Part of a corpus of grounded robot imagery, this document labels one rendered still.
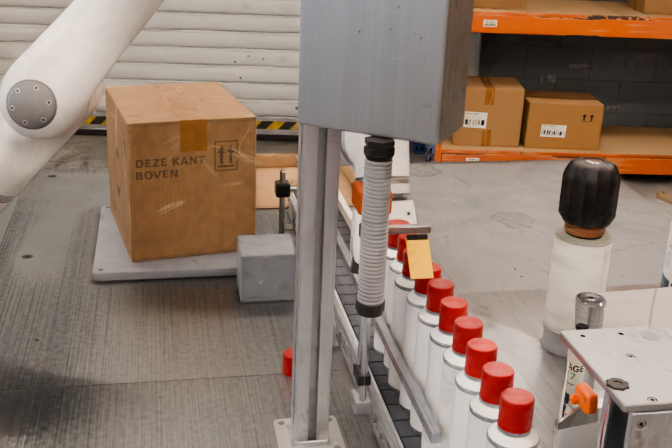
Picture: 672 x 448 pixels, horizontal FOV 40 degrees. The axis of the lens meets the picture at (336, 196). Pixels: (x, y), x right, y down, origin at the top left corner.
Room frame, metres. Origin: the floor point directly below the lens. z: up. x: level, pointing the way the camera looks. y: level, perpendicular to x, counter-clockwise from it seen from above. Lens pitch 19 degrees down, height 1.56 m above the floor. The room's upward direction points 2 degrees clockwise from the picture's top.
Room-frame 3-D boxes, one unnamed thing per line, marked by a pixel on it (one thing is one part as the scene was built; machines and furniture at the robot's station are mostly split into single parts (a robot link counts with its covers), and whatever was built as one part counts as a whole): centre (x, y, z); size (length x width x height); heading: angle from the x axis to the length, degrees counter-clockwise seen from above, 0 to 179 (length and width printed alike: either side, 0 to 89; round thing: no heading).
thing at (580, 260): (1.29, -0.37, 1.03); 0.09 x 0.09 x 0.30
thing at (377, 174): (0.98, -0.05, 1.18); 0.04 x 0.04 x 0.21
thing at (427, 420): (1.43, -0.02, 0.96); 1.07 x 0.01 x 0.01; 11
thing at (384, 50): (1.03, -0.05, 1.38); 0.17 x 0.10 x 0.19; 67
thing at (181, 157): (1.78, 0.32, 0.99); 0.30 x 0.24 x 0.27; 21
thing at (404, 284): (1.15, -0.11, 0.98); 0.05 x 0.05 x 0.20
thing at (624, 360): (0.76, -0.29, 1.14); 0.14 x 0.11 x 0.01; 11
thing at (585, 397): (0.79, -0.25, 1.08); 0.03 x 0.02 x 0.02; 11
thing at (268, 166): (2.13, 0.09, 0.85); 0.30 x 0.26 x 0.04; 11
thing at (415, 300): (1.10, -0.12, 0.98); 0.05 x 0.05 x 0.20
